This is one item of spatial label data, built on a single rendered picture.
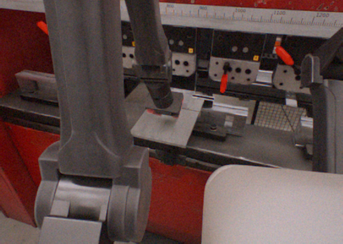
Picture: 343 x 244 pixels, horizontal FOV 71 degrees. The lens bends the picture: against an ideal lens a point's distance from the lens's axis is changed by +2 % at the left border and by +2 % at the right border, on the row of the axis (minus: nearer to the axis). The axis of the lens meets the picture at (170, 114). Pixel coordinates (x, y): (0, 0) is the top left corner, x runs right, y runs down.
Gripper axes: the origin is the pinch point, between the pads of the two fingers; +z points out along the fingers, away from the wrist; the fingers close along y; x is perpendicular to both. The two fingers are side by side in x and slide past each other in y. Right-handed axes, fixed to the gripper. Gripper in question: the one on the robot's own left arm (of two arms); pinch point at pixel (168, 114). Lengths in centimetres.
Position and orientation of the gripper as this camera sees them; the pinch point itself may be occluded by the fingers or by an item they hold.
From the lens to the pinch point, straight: 75.0
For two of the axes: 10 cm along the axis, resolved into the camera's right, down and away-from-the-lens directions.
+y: -9.5, -1.7, 2.6
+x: -2.6, 8.8, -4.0
